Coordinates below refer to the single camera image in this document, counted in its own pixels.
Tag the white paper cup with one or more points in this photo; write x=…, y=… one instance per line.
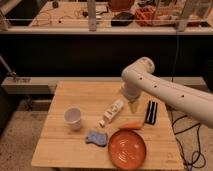
x=72, y=116

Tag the orange carrot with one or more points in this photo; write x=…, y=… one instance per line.
x=131, y=126

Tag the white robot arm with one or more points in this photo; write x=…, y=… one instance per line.
x=138, y=77

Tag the orange ceramic bowl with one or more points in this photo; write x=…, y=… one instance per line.
x=127, y=150

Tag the white bottle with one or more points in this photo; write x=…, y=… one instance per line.
x=111, y=112

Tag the black rectangular block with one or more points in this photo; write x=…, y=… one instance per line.
x=151, y=112

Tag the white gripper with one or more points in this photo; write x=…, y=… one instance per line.
x=133, y=106

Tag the black tray on bench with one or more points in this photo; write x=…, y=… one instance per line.
x=122, y=19

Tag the metal clamp stand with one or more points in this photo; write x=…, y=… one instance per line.
x=12, y=73

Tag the orange crate on bench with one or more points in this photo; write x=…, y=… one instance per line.
x=150, y=16

